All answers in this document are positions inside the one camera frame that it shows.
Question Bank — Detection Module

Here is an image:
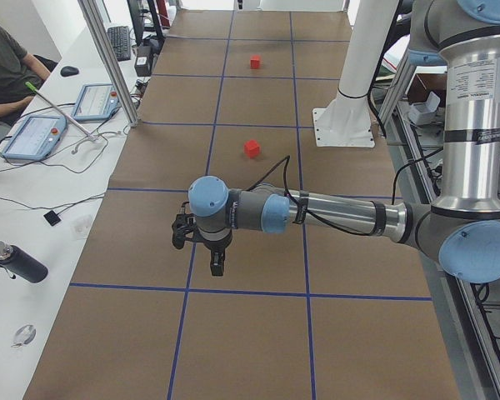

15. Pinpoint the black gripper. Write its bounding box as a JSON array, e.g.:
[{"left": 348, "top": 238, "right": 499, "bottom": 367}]
[{"left": 198, "top": 228, "right": 233, "bottom": 277}]

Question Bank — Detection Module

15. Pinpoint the red block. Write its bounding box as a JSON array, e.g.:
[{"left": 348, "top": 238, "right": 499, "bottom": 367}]
[
  {"left": 250, "top": 55, "right": 261, "bottom": 70},
  {"left": 243, "top": 139, "right": 261, "bottom": 158}
]

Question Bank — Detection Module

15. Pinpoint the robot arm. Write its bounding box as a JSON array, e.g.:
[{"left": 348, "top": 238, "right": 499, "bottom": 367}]
[{"left": 172, "top": 1, "right": 500, "bottom": 283}]

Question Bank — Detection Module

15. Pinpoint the small black square pad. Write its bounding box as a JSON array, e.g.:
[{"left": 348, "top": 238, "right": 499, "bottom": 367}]
[{"left": 43, "top": 210, "right": 61, "bottom": 227}]

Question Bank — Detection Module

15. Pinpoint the white pillar with base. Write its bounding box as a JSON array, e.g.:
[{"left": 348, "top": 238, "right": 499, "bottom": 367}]
[{"left": 312, "top": 0, "right": 400, "bottom": 148}]

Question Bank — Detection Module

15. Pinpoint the teach pendant far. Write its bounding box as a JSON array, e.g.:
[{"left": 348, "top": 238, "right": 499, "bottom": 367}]
[{"left": 72, "top": 83, "right": 120, "bottom": 123}]

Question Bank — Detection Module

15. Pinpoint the teach pendant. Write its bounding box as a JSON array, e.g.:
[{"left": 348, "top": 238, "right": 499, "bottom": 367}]
[
  {"left": 2, "top": 116, "right": 68, "bottom": 162},
  {"left": 72, "top": 83, "right": 120, "bottom": 123}
]

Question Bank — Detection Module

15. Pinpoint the black water bottle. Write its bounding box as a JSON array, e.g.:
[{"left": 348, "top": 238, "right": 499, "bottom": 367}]
[{"left": 0, "top": 241, "right": 48, "bottom": 283}]

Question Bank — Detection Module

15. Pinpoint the teach pendant near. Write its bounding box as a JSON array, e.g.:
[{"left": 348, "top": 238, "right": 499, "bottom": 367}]
[{"left": 2, "top": 116, "right": 68, "bottom": 162}]

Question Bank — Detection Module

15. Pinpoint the black power adapter box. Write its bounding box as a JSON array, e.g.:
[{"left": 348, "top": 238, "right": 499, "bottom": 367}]
[{"left": 134, "top": 45, "right": 153, "bottom": 78}]

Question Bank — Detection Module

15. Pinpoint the black computer mouse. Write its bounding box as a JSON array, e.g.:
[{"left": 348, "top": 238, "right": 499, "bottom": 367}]
[{"left": 60, "top": 66, "right": 79, "bottom": 78}]

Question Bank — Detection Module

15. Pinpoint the black keyboard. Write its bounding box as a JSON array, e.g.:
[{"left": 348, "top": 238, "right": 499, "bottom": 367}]
[{"left": 107, "top": 26, "right": 131, "bottom": 62}]

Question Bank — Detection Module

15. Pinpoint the metal rod green tip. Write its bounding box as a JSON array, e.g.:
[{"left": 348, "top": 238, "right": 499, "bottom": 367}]
[{"left": 25, "top": 82, "right": 98, "bottom": 142}]

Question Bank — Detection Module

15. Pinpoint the seated person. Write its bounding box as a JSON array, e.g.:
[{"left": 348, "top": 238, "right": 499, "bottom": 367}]
[{"left": 0, "top": 26, "right": 57, "bottom": 126}]

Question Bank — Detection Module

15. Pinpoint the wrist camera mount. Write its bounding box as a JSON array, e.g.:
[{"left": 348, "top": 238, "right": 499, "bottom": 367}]
[{"left": 171, "top": 201, "right": 200, "bottom": 250}]

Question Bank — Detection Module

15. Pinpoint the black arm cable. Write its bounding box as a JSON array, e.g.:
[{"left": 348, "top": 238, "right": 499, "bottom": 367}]
[{"left": 249, "top": 155, "right": 380, "bottom": 238}]

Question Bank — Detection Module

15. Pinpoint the aluminium frame post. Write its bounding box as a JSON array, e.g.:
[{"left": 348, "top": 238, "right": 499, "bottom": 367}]
[{"left": 77, "top": 0, "right": 139, "bottom": 128}]

